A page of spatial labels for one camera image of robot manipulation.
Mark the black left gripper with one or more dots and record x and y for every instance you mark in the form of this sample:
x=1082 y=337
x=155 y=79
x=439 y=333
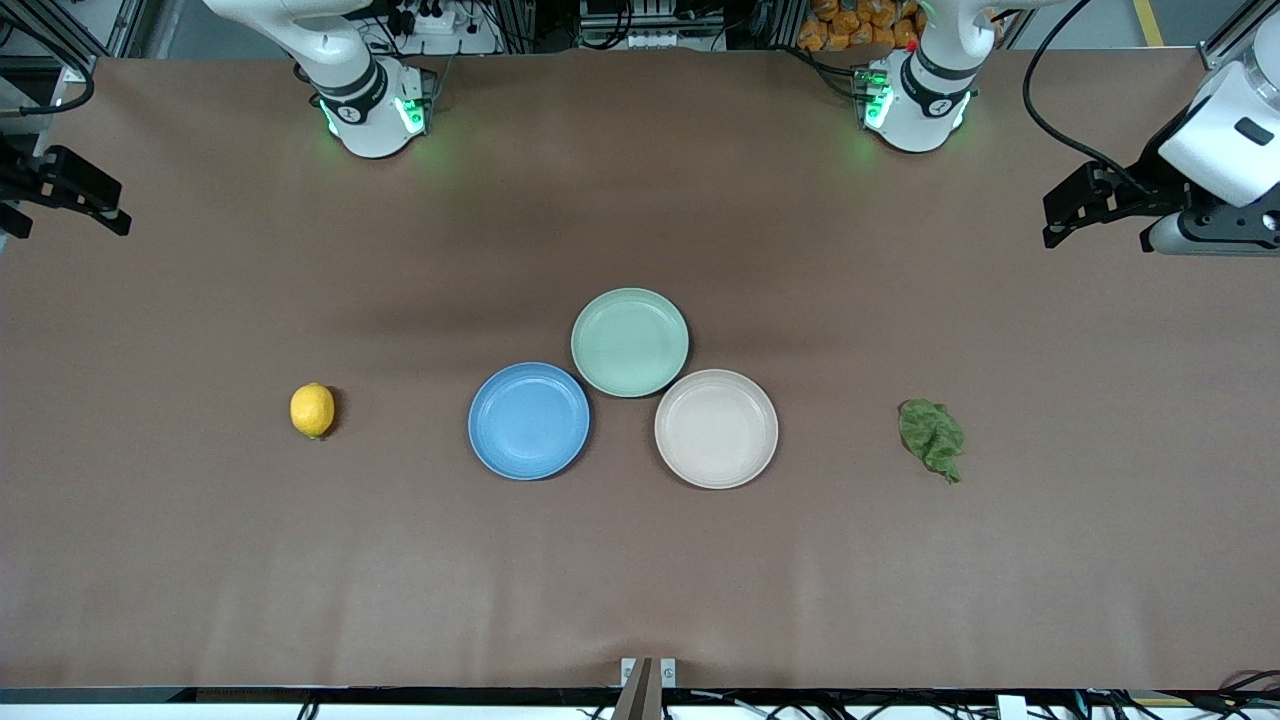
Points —
x=1148 y=190

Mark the beige round plate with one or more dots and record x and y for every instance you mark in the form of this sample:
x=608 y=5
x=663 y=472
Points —
x=716 y=428

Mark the yellow lemon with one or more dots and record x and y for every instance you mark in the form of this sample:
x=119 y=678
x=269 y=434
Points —
x=312 y=410

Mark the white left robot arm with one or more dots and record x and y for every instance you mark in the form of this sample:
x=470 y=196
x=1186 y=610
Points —
x=1225 y=140

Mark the small white box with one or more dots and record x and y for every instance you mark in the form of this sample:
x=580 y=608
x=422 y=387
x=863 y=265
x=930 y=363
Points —
x=1012 y=708

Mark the white power strip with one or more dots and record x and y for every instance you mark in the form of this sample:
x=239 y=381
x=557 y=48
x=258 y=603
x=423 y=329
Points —
x=430 y=18

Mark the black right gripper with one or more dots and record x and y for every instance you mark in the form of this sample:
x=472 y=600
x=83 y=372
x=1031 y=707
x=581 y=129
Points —
x=22 y=181

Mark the green lettuce leaf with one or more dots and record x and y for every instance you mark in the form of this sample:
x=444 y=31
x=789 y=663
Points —
x=932 y=438

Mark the bag of orange items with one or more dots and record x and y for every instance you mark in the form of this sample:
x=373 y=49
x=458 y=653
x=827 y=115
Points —
x=845 y=25

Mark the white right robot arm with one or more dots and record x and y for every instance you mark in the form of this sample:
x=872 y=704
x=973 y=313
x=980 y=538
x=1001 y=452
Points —
x=360 y=90

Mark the blue round plate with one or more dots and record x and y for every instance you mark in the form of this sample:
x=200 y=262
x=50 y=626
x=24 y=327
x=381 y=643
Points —
x=528 y=420

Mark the mint green round plate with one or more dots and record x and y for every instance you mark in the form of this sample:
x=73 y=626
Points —
x=630 y=342

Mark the metal table edge bracket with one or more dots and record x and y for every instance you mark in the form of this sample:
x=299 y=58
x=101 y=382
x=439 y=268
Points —
x=648 y=685

